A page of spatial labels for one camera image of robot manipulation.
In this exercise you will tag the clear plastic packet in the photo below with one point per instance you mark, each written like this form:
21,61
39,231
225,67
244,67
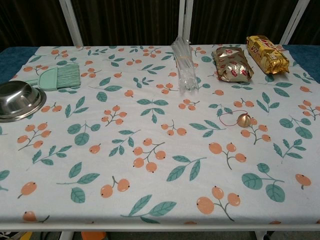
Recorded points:
185,72

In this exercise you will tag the stainless steel bowl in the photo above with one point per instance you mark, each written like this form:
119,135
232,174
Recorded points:
17,100

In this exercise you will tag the gold and red snack packet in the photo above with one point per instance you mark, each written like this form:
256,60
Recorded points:
232,65

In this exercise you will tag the mint green hand brush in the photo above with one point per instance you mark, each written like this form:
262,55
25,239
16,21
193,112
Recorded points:
67,77

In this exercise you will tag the floral orange berry tablecloth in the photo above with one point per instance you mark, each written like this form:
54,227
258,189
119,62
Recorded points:
150,140

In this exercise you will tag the white partition frame post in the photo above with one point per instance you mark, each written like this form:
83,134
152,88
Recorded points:
295,20
71,22
185,17

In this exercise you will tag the yellow snack packet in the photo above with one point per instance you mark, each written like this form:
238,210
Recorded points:
267,55

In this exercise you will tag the orange round object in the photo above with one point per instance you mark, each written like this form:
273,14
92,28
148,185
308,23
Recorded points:
93,236

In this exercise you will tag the dark pleated curtain panel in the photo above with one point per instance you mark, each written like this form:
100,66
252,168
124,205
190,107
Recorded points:
125,22
30,22
237,20
312,22

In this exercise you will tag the white table frame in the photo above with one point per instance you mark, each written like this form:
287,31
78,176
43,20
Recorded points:
160,227

